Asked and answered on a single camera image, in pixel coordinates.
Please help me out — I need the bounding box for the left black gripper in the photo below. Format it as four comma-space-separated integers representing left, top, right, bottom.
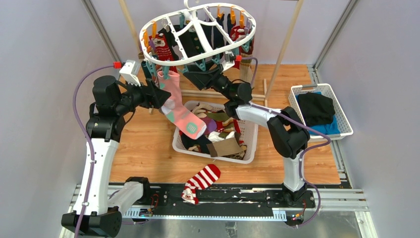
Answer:
115, 75, 171, 115

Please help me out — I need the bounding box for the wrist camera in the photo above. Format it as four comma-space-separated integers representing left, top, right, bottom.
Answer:
112, 60, 142, 87
221, 51, 242, 72

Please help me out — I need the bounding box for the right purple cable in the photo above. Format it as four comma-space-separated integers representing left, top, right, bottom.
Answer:
241, 56, 332, 229

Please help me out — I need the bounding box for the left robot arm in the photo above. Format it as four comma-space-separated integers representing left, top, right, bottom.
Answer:
61, 75, 171, 238

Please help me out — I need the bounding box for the dark teal sock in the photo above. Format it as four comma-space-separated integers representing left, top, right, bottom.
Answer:
141, 61, 157, 83

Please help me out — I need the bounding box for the red white striped sock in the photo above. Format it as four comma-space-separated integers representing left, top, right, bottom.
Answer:
181, 164, 221, 205

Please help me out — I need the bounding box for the teal clip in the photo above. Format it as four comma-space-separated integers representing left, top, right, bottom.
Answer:
194, 59, 207, 71

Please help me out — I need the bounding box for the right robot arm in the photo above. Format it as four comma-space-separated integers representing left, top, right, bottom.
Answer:
183, 66, 310, 207

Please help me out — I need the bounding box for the purple cable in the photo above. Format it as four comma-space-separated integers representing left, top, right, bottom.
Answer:
241, 56, 332, 229
72, 65, 115, 238

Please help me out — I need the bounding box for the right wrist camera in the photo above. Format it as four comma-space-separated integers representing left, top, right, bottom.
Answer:
221, 51, 242, 72

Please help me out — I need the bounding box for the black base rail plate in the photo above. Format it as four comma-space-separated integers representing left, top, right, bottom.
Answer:
126, 183, 316, 218

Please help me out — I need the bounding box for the white side basket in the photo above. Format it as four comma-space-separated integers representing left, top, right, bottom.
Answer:
288, 83, 353, 140

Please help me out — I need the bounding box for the pink sock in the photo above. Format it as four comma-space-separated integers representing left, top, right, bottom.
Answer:
157, 70, 207, 139

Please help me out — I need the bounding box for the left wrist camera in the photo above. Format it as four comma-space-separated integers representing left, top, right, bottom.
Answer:
112, 60, 142, 87

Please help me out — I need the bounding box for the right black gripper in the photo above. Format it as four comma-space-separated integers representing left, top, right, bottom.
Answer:
183, 59, 233, 101

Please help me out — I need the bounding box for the red hanging sock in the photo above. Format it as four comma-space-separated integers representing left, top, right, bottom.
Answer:
229, 25, 254, 58

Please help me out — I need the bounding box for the brown ribbed sock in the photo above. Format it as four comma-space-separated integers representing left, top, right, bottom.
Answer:
207, 138, 245, 157

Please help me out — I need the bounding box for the wooden drying rack frame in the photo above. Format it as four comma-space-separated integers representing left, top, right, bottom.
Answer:
118, 0, 305, 121

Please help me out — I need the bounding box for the red patterned sock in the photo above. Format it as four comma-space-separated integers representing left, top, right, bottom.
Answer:
149, 33, 175, 61

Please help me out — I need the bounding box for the white sock laundry basket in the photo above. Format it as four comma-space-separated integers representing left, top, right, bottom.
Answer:
172, 101, 258, 164

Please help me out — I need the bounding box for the tan striped hanging sock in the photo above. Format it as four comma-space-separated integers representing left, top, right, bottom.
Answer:
239, 53, 253, 84

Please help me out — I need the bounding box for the black folded garment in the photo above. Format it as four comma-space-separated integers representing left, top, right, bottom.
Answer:
296, 92, 335, 126

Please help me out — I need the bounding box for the white round clip hanger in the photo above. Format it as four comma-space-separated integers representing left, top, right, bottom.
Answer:
139, 0, 257, 68

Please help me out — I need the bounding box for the black hanging sock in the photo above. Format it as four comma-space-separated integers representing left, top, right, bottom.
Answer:
157, 25, 226, 61

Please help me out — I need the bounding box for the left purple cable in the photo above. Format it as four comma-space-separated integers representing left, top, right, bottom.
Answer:
72, 65, 115, 238

